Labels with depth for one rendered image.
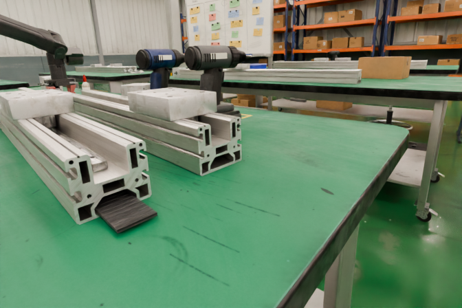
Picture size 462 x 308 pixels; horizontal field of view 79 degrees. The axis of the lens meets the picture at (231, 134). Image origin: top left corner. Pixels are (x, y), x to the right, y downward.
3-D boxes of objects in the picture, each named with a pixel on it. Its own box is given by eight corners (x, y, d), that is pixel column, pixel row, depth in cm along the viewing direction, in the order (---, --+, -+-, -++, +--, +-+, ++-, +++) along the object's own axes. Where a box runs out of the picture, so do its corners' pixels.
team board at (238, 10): (183, 119, 446) (173, -15, 393) (205, 114, 483) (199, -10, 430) (262, 134, 353) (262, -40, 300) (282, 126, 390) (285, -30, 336)
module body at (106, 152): (-3, 125, 89) (-10, 98, 87) (34, 119, 96) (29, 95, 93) (77, 225, 34) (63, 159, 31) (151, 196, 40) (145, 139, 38)
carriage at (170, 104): (130, 123, 60) (126, 91, 59) (174, 115, 68) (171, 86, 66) (171, 136, 49) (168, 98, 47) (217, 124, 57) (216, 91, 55)
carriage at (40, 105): (5, 122, 65) (-3, 93, 63) (58, 115, 72) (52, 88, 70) (16, 134, 54) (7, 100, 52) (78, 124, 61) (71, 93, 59)
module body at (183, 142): (63, 115, 102) (59, 92, 99) (92, 111, 108) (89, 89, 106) (200, 177, 46) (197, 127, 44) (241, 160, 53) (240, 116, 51)
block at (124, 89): (118, 111, 108) (115, 86, 105) (138, 105, 118) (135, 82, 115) (139, 111, 104) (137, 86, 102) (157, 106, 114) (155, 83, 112)
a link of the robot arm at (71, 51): (47, 31, 106) (56, 48, 103) (79, 32, 114) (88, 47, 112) (45, 56, 114) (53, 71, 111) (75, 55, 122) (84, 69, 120)
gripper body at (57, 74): (75, 82, 116) (72, 64, 114) (47, 85, 109) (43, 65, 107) (71, 82, 120) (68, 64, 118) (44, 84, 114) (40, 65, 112)
